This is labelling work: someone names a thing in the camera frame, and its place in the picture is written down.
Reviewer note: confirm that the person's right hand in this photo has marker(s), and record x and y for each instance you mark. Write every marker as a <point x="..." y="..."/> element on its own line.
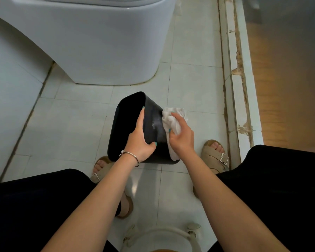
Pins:
<point x="185" y="141"/>

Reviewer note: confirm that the person's left hand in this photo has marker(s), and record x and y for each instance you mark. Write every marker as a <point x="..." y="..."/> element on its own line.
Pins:
<point x="137" y="146"/>

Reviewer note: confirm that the white cleaning cloth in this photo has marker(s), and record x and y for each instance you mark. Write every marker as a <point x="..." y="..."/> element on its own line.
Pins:
<point x="169" y="120"/>

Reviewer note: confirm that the black plastic waste bin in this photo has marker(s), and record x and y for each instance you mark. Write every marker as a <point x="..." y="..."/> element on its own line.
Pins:
<point x="126" y="120"/>

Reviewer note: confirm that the person's left forearm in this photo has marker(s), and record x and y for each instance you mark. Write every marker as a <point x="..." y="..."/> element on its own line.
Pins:
<point x="92" y="207"/>

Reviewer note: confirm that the person's right forearm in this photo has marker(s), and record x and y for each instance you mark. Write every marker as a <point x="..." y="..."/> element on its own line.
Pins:
<point x="231" y="207"/>

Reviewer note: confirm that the person's right beige sandal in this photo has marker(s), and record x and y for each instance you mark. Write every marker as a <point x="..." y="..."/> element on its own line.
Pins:
<point x="212" y="157"/>

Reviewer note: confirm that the person's beige sandal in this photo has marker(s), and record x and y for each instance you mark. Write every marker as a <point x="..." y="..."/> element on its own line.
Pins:
<point x="212" y="157"/>
<point x="126" y="207"/>

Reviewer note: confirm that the person's left beige sandal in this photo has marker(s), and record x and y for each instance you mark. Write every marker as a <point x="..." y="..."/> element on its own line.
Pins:
<point x="126" y="207"/>

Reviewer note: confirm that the person's black trousers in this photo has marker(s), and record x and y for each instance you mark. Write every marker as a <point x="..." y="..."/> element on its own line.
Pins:
<point x="29" y="207"/>

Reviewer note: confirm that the white door threshold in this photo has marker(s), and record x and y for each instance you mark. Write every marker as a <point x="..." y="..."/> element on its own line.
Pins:
<point x="236" y="102"/>

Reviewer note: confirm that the white toilet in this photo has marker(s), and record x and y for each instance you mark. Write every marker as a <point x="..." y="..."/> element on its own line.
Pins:
<point x="94" y="41"/>

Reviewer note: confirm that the white toilet seat lid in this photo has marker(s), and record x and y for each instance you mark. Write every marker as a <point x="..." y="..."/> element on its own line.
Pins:
<point x="94" y="1"/>

